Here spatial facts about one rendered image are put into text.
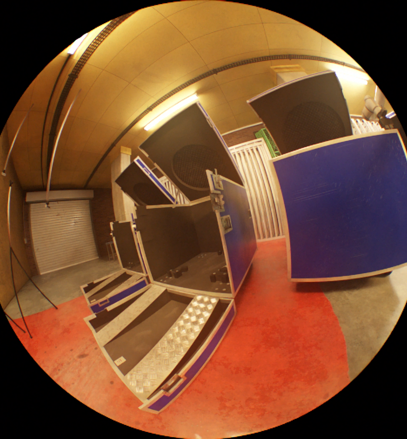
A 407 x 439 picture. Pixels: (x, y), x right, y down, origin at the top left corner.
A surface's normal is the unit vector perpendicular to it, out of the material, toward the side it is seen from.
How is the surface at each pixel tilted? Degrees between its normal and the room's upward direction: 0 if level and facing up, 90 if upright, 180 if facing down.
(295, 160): 90
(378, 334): 0
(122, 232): 90
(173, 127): 138
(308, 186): 90
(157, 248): 90
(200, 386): 0
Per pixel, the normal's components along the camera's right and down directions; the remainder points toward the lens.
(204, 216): -0.51, 0.12
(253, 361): -0.22, -0.98
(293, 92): -0.26, 0.87
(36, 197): 0.88, -0.19
